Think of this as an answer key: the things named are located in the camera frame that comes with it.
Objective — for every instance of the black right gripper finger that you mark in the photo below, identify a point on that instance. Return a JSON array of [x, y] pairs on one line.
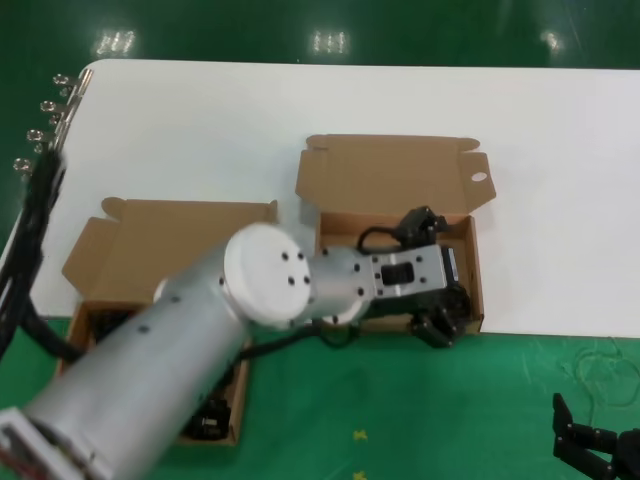
[[590, 440]]

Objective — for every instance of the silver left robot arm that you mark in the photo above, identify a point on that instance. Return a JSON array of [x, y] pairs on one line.
[[175, 350]]

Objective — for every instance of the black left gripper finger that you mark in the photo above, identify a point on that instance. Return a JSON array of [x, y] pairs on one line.
[[452, 332], [425, 330]]

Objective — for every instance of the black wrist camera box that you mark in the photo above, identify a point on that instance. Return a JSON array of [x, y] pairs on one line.
[[420, 225]]

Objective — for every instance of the open brown cardboard box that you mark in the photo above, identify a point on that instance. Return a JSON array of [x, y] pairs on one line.
[[390, 175], [150, 235]]

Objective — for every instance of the green work surface cloth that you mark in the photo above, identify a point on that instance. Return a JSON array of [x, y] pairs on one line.
[[400, 400]]

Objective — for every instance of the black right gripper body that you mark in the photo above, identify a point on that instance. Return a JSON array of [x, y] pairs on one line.
[[630, 455]]

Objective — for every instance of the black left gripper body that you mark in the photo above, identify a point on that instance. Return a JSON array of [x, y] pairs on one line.
[[450, 267]]

